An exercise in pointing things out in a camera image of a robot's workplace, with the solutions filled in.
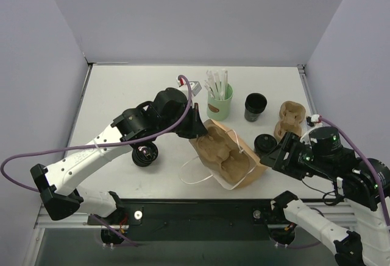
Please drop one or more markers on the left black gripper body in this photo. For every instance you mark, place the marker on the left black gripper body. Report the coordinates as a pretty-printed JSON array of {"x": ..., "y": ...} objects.
[{"x": 191, "y": 123}]

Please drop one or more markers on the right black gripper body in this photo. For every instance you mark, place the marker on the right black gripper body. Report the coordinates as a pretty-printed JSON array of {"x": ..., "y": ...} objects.
[{"x": 286, "y": 151}]

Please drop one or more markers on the brown pulp cup carrier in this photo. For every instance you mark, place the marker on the brown pulp cup carrier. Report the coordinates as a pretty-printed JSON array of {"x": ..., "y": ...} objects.
[{"x": 291, "y": 116}]

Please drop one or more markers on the black cup lid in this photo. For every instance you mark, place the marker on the black cup lid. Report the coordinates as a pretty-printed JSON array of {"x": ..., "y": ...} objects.
[{"x": 265, "y": 142}]

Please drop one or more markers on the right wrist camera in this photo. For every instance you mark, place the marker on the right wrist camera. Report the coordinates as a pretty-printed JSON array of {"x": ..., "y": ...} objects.
[{"x": 314, "y": 121}]

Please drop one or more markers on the black coffee cup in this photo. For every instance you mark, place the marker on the black coffee cup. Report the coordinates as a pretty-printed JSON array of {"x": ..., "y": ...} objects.
[{"x": 260, "y": 153}]

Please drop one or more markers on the green straw holder cup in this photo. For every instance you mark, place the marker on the green straw holder cup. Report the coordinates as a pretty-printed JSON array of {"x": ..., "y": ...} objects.
[{"x": 219, "y": 110}]

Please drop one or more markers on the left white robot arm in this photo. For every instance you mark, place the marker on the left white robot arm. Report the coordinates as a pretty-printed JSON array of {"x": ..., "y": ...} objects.
[{"x": 134, "y": 131}]

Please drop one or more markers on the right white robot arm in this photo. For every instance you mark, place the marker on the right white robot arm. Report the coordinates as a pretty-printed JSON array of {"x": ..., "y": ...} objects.
[{"x": 361, "y": 182}]

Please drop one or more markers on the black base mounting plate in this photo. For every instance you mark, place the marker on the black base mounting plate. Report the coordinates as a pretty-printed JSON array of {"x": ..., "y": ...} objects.
[{"x": 151, "y": 220}]

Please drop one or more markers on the brown paper bag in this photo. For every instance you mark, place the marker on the brown paper bag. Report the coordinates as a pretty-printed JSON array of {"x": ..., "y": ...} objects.
[{"x": 229, "y": 160}]

